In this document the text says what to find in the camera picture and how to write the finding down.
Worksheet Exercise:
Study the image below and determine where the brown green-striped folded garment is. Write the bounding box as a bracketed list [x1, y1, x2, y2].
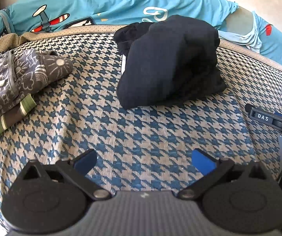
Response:
[0, 95, 37, 145]

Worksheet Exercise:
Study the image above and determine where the grey pillow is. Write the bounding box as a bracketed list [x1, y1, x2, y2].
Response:
[226, 6, 255, 33]

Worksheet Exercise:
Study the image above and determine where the light blue pillowcase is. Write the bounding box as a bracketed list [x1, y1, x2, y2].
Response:
[220, 11, 264, 53]

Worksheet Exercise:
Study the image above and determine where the black t-shirt red print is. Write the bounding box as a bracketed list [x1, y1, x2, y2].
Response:
[114, 15, 227, 109]

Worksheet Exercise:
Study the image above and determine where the grey floral folded garment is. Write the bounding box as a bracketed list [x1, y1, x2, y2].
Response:
[0, 48, 74, 123]

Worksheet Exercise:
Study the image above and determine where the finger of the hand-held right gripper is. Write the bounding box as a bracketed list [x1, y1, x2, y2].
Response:
[245, 103, 282, 130]

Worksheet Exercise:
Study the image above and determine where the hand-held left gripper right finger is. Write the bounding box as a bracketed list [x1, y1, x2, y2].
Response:
[177, 149, 267, 201]

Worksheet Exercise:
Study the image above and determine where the blue beige houndstooth mat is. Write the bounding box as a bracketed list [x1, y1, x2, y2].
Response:
[0, 25, 282, 231]

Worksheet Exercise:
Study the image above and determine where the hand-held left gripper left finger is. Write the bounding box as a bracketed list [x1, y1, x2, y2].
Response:
[22, 149, 112, 201]

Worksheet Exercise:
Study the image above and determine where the blue airplane-print bedsheet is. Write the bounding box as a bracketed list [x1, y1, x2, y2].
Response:
[0, 0, 282, 73]

